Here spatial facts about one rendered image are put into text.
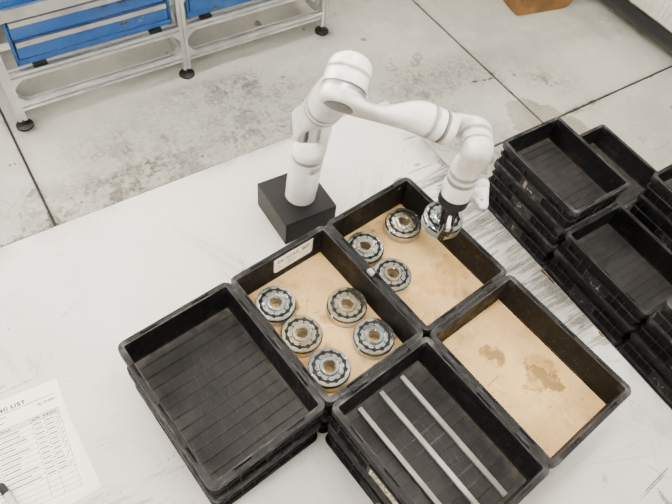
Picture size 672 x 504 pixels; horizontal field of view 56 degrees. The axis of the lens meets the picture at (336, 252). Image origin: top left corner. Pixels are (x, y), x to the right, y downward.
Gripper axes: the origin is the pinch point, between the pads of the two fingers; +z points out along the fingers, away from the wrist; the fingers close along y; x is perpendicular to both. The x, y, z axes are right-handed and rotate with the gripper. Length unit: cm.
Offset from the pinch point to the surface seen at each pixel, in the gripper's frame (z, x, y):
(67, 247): 30, -102, 10
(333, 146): 30, -34, -49
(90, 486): 30, -70, 71
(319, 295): 17.1, -27.4, 16.7
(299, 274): 17.1, -33.8, 11.5
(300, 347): 14.2, -29.1, 33.7
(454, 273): 16.9, 7.7, 1.5
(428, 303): 16.9, 1.4, 12.6
